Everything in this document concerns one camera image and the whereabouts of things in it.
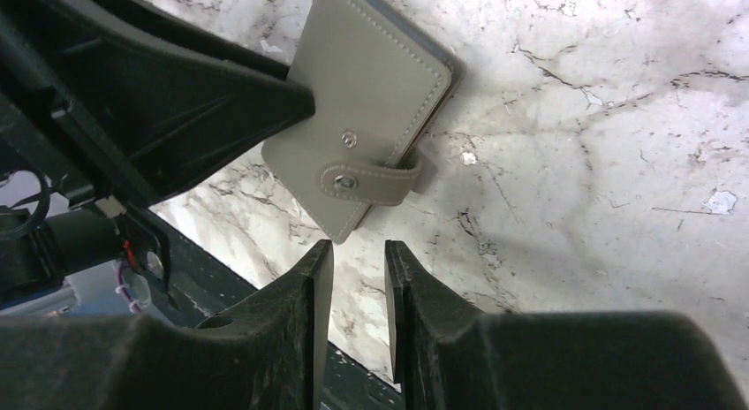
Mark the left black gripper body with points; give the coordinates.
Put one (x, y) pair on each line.
(58, 231)

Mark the taupe leather card holder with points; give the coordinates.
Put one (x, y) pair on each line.
(378, 81)

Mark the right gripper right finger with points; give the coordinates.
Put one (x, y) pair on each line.
(448, 354)

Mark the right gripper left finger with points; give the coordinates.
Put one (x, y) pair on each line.
(266, 352)

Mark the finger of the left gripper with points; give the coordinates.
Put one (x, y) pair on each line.
(147, 119)
(165, 26)

